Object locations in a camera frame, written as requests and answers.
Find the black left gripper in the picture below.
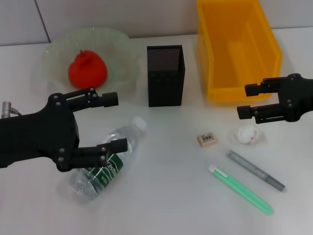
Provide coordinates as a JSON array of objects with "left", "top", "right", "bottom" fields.
[{"left": 0, "top": 87, "right": 129, "bottom": 172}]

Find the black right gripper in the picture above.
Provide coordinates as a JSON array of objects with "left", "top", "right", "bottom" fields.
[{"left": 236, "top": 73, "right": 313, "bottom": 123}]

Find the white paper ball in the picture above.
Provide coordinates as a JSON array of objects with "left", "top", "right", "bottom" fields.
[{"left": 233, "top": 124, "right": 260, "bottom": 145}]

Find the clear green-label water bottle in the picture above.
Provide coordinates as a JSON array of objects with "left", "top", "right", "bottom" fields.
[{"left": 69, "top": 117, "right": 148, "bottom": 203}]

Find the red-orange toy fruit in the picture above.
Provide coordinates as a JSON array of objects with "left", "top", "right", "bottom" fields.
[{"left": 67, "top": 49, "right": 109, "bottom": 90}]

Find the grey pen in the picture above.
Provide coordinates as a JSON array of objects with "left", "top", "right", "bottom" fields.
[{"left": 225, "top": 149, "right": 286, "bottom": 192}]

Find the beige eraser with barcode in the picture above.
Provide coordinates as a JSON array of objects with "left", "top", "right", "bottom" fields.
[{"left": 197, "top": 131, "right": 218, "bottom": 148}]

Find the clear wavy glass fruit plate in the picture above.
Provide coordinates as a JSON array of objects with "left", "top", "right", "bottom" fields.
[{"left": 40, "top": 26, "right": 141, "bottom": 100}]

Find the black mesh pen holder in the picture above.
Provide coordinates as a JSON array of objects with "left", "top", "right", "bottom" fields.
[{"left": 147, "top": 45, "right": 186, "bottom": 108}]

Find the green pen with white cap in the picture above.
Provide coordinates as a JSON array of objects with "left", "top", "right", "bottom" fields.
[{"left": 208, "top": 164, "right": 273, "bottom": 216}]

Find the yellow plastic bin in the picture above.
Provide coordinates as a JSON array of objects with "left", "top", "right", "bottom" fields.
[{"left": 196, "top": 0, "right": 284, "bottom": 103}]

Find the silver left wrist cable connector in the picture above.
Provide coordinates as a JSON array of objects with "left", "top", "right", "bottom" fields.
[{"left": 1, "top": 100, "right": 23, "bottom": 118}]

